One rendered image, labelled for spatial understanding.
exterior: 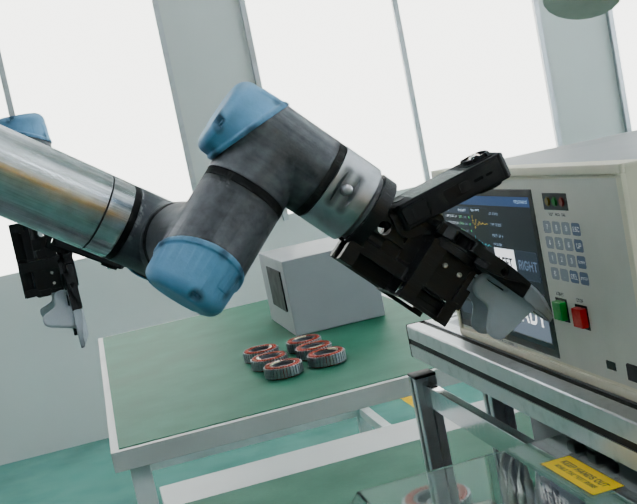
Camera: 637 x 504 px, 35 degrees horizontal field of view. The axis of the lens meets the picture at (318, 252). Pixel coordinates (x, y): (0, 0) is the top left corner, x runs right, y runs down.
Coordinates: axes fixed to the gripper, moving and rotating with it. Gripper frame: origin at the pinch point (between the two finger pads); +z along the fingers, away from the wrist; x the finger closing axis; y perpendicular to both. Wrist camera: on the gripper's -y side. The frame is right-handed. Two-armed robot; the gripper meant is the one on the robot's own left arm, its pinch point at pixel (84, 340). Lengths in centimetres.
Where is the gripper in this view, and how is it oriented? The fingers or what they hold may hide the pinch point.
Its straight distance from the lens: 158.9
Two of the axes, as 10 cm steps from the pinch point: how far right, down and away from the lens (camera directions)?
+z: 1.9, 9.7, 1.1
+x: 3.0, 0.5, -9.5
